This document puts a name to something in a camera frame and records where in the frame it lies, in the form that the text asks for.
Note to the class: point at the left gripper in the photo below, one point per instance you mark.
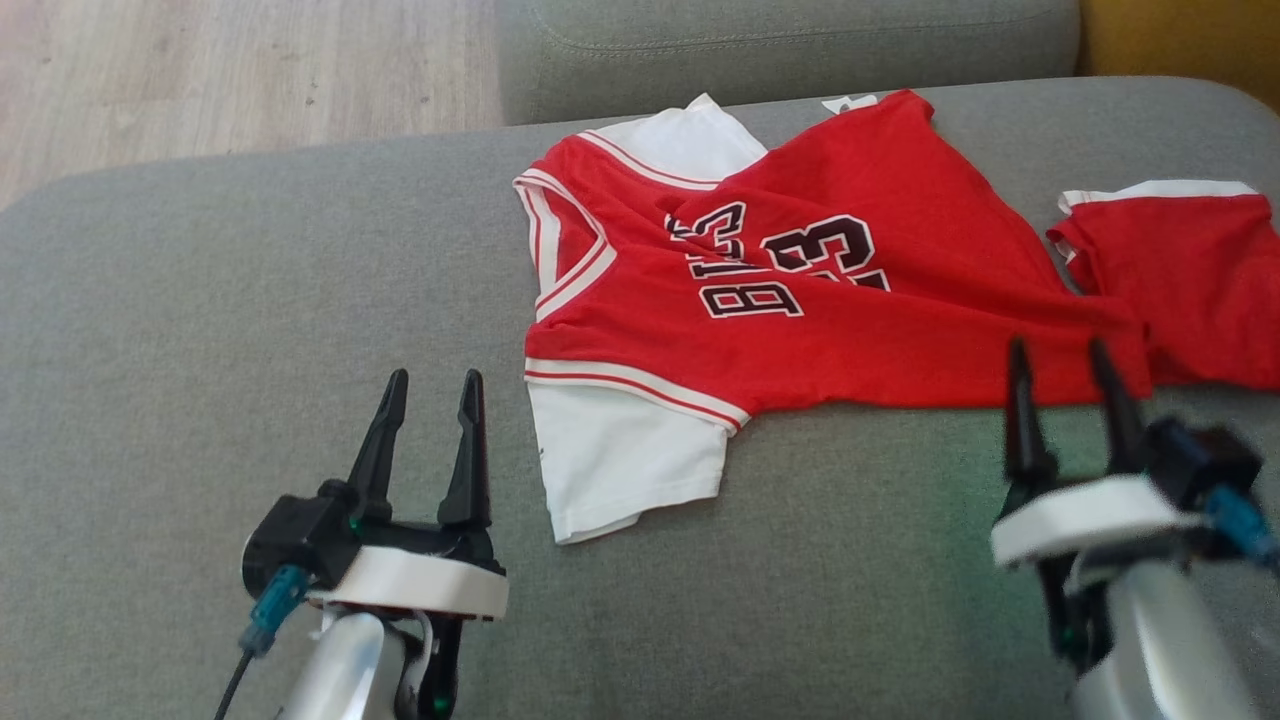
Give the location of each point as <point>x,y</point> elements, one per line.
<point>430,585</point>

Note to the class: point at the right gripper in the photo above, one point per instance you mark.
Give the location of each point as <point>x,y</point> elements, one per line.
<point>1090,520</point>

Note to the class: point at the red shorts with white trim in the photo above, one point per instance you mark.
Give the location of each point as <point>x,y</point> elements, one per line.
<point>1190,290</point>

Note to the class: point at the red and white basketball jersey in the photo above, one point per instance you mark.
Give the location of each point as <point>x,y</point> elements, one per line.
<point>900,340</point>

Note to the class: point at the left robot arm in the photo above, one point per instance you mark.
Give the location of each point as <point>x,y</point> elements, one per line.
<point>345,670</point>

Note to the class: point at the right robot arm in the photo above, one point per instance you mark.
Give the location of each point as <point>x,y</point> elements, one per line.
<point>1160,640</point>

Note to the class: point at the yellow sofa back cushion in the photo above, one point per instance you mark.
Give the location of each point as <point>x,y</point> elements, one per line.
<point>1180,40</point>

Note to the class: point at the grey sofa seat cushion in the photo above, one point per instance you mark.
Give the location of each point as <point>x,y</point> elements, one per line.
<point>780,50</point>

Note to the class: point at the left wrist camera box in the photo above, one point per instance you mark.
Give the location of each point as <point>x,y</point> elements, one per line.
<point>295,535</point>

